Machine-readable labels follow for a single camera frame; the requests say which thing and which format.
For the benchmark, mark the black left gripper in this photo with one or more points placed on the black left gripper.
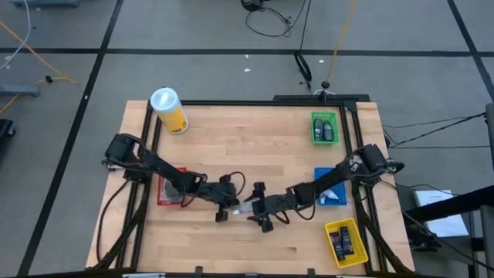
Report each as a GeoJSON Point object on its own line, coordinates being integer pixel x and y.
{"type": "Point", "coordinates": [220, 193]}

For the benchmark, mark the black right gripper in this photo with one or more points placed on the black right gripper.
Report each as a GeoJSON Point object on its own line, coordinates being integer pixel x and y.
{"type": "Point", "coordinates": [276, 204]}

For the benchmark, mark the white small toothpaste tube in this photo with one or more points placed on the white small toothpaste tube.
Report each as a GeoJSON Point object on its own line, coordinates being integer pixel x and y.
{"type": "Point", "coordinates": [243, 209]}
{"type": "Point", "coordinates": [331, 195]}

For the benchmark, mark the grey round pad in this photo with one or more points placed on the grey round pad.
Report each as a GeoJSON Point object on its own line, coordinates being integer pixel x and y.
{"type": "Point", "coordinates": [169, 191]}

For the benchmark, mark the dark blue shave butter tube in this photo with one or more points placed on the dark blue shave butter tube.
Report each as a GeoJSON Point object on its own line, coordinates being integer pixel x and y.
{"type": "Point", "coordinates": [346, 240]}
{"type": "Point", "coordinates": [337, 245]}

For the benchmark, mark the grey black deodorant stick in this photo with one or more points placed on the grey black deodorant stick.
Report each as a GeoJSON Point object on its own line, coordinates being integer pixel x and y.
{"type": "Point", "coordinates": [318, 129]}
{"type": "Point", "coordinates": [328, 131]}

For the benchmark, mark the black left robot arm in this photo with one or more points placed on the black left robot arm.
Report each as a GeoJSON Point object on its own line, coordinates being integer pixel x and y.
{"type": "Point", "coordinates": [162, 166]}

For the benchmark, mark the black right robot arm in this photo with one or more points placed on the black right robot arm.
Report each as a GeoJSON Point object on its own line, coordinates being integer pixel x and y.
{"type": "Point", "coordinates": [332, 178]}

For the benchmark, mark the red plastic basket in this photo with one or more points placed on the red plastic basket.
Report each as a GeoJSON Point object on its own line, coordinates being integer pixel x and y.
{"type": "Point", "coordinates": [159, 195]}

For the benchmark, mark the black table clamp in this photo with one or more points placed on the black table clamp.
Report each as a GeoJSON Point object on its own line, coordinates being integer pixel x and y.
{"type": "Point", "coordinates": [311, 272]}
{"type": "Point", "coordinates": [198, 271]}

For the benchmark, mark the blue plastic basket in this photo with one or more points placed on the blue plastic basket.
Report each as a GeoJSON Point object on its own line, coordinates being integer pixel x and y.
{"type": "Point", "coordinates": [341, 201]}

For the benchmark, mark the yellow wipes canister white lid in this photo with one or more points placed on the yellow wipes canister white lid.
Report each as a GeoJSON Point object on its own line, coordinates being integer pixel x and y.
{"type": "Point", "coordinates": [173, 116]}

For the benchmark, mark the yellow plastic basket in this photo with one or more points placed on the yellow plastic basket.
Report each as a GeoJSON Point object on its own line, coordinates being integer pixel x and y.
{"type": "Point", "coordinates": [359, 251]}

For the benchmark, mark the green plastic basket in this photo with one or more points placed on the green plastic basket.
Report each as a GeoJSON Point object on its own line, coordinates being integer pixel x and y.
{"type": "Point", "coordinates": [324, 115]}

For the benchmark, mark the black stand knob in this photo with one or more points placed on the black stand knob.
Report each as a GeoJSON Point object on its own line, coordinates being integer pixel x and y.
{"type": "Point", "coordinates": [325, 84]}

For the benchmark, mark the white paper stack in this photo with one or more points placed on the white paper stack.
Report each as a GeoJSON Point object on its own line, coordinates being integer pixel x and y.
{"type": "Point", "coordinates": [432, 197]}

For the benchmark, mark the black desk beam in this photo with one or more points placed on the black desk beam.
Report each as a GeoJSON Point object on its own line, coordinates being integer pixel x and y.
{"type": "Point", "coordinates": [455, 202]}

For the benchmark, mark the black floor device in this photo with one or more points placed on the black floor device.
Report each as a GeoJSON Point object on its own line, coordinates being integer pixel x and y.
{"type": "Point", "coordinates": [251, 4]}

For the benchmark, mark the grey desk leg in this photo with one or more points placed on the grey desk leg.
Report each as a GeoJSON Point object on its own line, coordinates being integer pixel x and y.
{"type": "Point", "coordinates": [487, 239]}

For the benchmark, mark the black caster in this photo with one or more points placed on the black caster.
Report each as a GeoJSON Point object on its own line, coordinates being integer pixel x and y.
{"type": "Point", "coordinates": [4, 129]}

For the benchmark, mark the grey stand foot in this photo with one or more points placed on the grey stand foot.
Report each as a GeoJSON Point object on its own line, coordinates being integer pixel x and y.
{"type": "Point", "coordinates": [19, 91]}
{"type": "Point", "coordinates": [46, 2]}

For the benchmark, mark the black aluminium table frame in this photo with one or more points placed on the black aluminium table frame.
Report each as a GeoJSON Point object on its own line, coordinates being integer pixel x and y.
{"type": "Point", "coordinates": [251, 103]}

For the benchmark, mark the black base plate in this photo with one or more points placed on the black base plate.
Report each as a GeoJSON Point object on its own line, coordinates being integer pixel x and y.
{"type": "Point", "coordinates": [297, 98]}

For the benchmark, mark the grey metal post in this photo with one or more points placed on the grey metal post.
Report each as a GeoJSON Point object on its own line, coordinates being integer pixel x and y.
{"type": "Point", "coordinates": [490, 135]}

